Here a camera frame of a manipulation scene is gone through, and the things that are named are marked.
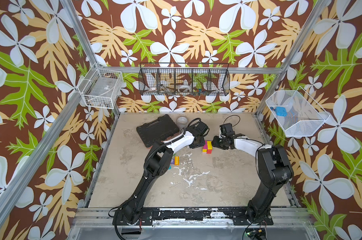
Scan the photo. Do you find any white wire basket left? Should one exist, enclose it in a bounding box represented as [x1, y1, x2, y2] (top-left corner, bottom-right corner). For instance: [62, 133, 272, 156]
[78, 68, 124, 109]

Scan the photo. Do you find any white tape roll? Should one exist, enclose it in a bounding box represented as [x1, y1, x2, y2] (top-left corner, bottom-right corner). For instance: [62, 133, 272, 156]
[177, 85, 192, 95]

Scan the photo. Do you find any white wire basket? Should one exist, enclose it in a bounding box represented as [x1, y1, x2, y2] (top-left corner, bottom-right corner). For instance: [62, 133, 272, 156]
[78, 68, 124, 109]
[266, 87, 331, 138]

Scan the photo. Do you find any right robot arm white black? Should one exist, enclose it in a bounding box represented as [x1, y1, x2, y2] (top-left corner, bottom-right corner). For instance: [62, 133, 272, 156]
[212, 123, 294, 224]

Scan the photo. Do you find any white wire basket right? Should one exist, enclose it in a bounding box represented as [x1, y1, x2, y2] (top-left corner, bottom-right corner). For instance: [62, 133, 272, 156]
[266, 87, 331, 138]

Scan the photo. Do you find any blue object in basket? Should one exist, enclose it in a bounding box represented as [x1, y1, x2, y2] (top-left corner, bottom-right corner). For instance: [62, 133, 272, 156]
[274, 107, 288, 117]

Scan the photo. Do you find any black wire basket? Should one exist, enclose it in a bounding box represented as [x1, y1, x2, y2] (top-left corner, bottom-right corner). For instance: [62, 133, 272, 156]
[137, 63, 231, 96]

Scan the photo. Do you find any magenta wood block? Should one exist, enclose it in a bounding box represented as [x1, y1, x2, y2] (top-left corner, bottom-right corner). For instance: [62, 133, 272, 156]
[203, 141, 208, 150]

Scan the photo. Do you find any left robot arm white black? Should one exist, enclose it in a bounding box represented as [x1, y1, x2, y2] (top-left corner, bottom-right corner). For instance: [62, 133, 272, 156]
[113, 118, 210, 227]

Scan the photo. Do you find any black plastic tool case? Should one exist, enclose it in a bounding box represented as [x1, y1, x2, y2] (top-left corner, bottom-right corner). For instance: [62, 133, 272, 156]
[136, 115, 179, 148]

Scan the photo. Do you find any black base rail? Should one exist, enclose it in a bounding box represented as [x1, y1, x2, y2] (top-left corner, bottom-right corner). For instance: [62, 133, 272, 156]
[138, 207, 274, 226]

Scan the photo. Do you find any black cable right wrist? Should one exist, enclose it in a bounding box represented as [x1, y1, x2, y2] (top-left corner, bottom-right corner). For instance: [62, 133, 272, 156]
[222, 114, 241, 128]

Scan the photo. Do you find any orange wood block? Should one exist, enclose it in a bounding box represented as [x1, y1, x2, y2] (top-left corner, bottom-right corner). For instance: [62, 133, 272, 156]
[174, 156, 179, 166]

